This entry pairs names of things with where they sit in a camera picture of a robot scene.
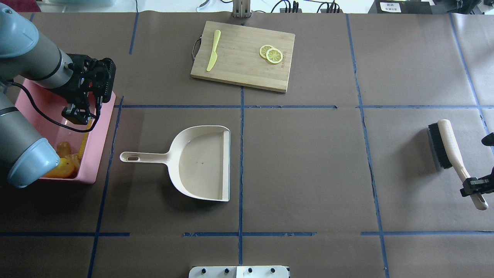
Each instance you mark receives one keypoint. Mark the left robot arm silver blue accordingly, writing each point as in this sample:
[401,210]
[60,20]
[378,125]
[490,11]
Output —
[26,155]

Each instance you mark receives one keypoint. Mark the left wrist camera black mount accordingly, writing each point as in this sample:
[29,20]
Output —
[101,72]

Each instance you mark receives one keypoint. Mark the tan toy ginger root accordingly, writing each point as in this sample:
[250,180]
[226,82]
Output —
[64,150]

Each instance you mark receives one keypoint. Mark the pink plastic bin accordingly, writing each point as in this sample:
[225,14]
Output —
[52,105]

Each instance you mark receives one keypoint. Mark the aluminium frame post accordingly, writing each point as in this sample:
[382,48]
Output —
[241,9]

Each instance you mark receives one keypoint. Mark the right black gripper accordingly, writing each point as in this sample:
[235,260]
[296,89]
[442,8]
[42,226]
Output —
[471,185]

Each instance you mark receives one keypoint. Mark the black power box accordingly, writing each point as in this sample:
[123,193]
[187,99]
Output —
[400,7]

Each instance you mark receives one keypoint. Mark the lemon slice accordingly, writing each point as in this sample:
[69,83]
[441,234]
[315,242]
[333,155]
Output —
[263,50]
[274,56]

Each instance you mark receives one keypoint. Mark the cream hand brush black bristles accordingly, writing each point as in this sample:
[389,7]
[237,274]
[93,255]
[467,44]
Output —
[445,147]

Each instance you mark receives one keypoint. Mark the yellow plastic toy knife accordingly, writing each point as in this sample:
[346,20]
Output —
[213,55]

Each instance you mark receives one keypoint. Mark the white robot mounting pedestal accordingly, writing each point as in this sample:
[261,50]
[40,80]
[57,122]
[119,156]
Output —
[262,271]

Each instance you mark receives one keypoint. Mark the lemon slice upper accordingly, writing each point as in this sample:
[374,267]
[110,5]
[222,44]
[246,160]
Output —
[263,50]

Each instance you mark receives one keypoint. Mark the lemon slice lower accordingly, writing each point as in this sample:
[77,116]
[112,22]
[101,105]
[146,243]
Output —
[274,56]

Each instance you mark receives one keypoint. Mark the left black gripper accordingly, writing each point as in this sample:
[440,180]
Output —
[82,95]

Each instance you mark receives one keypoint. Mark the pink cloth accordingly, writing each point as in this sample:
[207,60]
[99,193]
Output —
[22,5]

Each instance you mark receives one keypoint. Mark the beige plastic dustpan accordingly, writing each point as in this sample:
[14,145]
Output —
[198,162]

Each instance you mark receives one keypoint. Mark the yellow toy corn cob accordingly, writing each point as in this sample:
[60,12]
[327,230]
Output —
[84,140]

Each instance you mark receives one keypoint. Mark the yellow toy potato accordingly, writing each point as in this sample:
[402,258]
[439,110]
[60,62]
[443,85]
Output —
[64,169]

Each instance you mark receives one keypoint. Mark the bamboo cutting board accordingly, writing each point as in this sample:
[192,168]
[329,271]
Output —
[239,62]

